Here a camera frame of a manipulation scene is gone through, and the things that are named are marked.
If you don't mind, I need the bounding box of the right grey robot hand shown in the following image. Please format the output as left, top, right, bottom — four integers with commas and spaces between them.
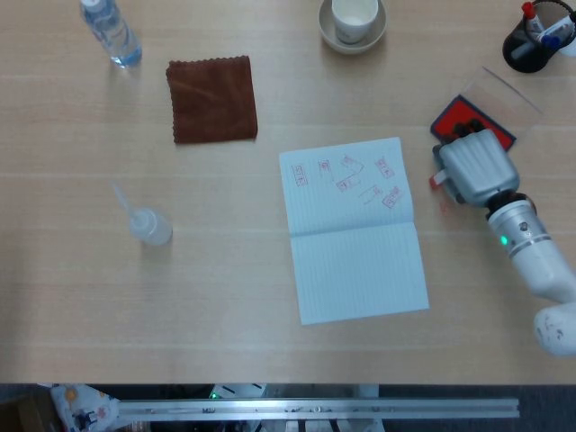
431, 119, 521, 206

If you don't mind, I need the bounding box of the aluminium rail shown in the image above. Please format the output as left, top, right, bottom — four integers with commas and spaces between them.
117, 398, 521, 423

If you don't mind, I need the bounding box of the black mesh pen holder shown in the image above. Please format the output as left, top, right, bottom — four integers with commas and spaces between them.
501, 0, 576, 74

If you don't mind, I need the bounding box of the red ink pad clear lid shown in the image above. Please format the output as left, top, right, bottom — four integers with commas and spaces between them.
429, 66, 544, 153

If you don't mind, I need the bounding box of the red-capped marker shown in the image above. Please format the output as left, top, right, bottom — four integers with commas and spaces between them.
520, 1, 545, 35

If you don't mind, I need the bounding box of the open lined notebook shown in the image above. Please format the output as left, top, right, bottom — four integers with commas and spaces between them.
278, 137, 431, 327

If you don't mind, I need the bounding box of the brown folded cloth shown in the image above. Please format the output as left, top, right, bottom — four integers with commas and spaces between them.
165, 55, 259, 145

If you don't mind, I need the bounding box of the clear plastic water bottle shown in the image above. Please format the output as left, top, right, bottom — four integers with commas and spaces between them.
79, 0, 143, 69

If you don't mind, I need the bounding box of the white paper cup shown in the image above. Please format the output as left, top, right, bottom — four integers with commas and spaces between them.
331, 0, 380, 45

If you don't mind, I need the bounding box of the white squeeze bottle with nozzle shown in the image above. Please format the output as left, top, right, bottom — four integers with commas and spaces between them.
111, 182, 174, 247

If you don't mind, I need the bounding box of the patterned white bag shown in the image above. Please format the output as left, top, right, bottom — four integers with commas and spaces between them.
49, 383, 122, 432

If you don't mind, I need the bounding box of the beige bowl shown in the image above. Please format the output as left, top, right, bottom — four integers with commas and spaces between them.
318, 0, 388, 56

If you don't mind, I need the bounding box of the blue-capped marker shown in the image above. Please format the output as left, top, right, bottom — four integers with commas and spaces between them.
539, 22, 575, 50

